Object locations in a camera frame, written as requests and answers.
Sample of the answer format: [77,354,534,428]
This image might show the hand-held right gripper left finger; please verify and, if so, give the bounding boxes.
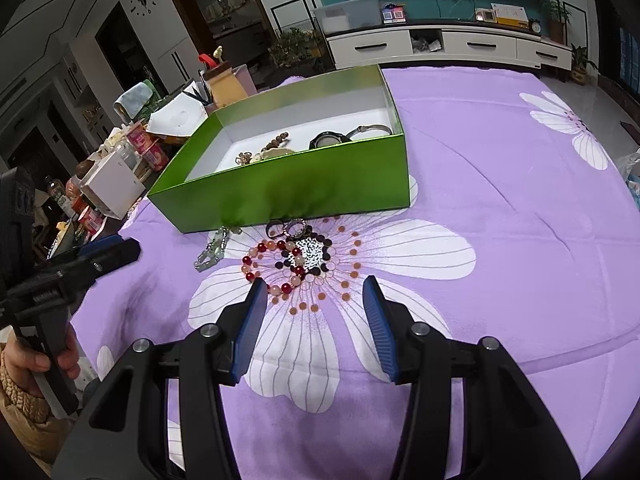
[52,276,270,480]

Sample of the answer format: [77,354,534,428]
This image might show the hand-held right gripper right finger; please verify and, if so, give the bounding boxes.
[362,275,582,480]

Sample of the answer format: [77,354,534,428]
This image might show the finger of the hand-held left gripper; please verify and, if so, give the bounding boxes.
[47,233,127,267]
[4,238,142,312]

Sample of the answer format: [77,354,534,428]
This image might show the red orange bead bracelet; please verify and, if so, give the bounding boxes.
[241,239,306,295]

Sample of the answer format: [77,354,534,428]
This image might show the pale green link bracelet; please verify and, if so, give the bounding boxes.
[193,226,242,272]

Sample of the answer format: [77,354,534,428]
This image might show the green cardboard box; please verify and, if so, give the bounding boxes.
[146,64,412,235]

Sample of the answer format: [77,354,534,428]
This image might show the beige wrist watch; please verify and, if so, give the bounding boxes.
[252,147,297,161]

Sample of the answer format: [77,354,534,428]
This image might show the pink bead bracelet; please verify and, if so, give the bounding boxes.
[262,132,296,153]

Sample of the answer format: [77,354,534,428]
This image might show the black fitness band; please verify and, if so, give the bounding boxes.
[308,130,351,150]

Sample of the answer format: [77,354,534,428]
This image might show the silver bangle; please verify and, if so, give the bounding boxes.
[348,123,394,140]

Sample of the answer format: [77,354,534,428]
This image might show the person's left forearm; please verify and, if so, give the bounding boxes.
[0,355,77,467]

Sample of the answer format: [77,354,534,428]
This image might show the person's left hand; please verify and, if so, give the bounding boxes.
[0,328,82,401]

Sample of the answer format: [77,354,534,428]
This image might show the red instant noodle cup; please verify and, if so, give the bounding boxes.
[79,207,104,236]

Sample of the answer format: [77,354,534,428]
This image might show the bowl with food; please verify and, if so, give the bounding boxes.
[49,219,76,256]

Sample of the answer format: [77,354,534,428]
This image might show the glass bottle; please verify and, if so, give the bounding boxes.
[47,174,74,216]

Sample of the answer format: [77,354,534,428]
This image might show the white square box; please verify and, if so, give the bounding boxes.
[78,151,146,220]

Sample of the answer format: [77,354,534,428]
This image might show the pink yogurt cup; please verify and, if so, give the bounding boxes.
[125,122,156,151]
[142,141,170,170]

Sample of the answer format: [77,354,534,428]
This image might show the white folded paper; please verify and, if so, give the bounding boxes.
[147,79,209,139]

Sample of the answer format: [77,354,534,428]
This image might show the grey green towel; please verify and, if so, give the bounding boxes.
[112,79,154,119]

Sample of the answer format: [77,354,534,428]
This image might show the purple floral cloth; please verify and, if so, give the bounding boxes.
[70,62,640,480]

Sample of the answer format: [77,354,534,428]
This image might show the pen holder with pens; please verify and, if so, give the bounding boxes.
[182,82,219,116]

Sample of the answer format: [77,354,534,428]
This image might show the yellow paper bag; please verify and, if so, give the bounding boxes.
[202,62,259,106]

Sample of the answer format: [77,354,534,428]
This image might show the glass tank with plants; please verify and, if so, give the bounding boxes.
[269,27,329,71]

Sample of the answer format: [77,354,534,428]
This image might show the white plastic bag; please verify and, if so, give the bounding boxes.
[614,149,640,211]

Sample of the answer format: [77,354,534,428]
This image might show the white television cabinet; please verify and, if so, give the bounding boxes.
[324,19,574,72]

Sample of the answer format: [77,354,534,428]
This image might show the clear storage bin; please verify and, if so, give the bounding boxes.
[312,0,382,35]

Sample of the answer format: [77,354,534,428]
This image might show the small potted plant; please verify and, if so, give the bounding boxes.
[569,44,599,85]

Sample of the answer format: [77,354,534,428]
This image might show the yellow white desk calendar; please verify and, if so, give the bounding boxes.
[491,3,530,29]

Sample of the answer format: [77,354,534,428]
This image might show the tall potted plant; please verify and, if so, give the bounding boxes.
[539,0,571,44]

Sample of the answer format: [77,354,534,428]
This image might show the red handled tool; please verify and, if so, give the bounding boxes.
[198,45,226,69]

